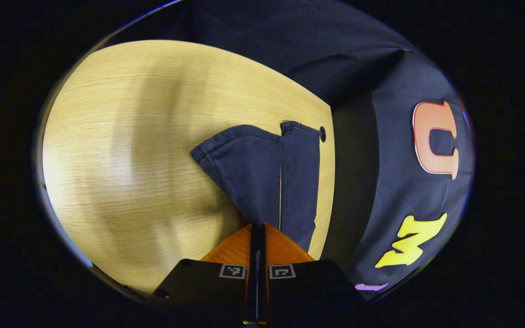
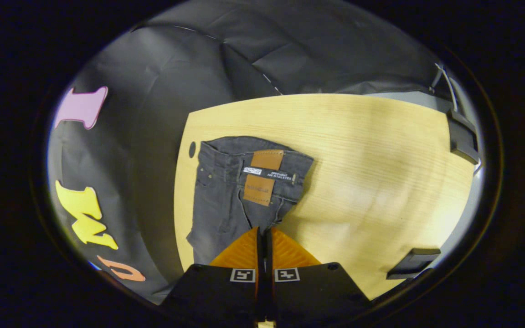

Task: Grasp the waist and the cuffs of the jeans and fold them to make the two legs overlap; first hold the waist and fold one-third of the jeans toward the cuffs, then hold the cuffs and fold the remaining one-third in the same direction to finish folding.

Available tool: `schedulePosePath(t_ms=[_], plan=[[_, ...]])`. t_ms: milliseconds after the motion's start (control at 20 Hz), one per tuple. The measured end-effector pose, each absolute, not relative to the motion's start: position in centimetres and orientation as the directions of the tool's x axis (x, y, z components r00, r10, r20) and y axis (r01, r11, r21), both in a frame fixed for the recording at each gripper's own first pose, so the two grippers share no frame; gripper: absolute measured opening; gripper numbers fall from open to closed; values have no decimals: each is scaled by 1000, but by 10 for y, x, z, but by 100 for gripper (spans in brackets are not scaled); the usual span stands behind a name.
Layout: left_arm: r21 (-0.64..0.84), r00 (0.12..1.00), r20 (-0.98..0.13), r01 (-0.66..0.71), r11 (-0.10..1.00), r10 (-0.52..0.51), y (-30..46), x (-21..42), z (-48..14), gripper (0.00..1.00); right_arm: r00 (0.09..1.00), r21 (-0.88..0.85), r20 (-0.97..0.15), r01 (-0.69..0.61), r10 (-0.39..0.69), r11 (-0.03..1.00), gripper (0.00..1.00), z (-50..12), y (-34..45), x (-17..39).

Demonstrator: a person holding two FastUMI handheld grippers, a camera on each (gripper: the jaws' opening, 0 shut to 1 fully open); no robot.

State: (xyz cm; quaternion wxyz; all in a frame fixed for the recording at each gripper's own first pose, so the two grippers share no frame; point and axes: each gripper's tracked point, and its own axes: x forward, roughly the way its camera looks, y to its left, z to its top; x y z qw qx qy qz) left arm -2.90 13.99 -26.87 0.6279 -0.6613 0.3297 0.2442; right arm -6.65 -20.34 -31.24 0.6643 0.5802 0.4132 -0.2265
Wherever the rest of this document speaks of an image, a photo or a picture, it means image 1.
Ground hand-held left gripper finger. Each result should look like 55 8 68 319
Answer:
258 222 368 325
151 223 257 325

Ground dark blue jeans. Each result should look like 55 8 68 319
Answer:
190 121 322 253

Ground black backdrop cloth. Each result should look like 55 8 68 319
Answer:
171 0 475 301

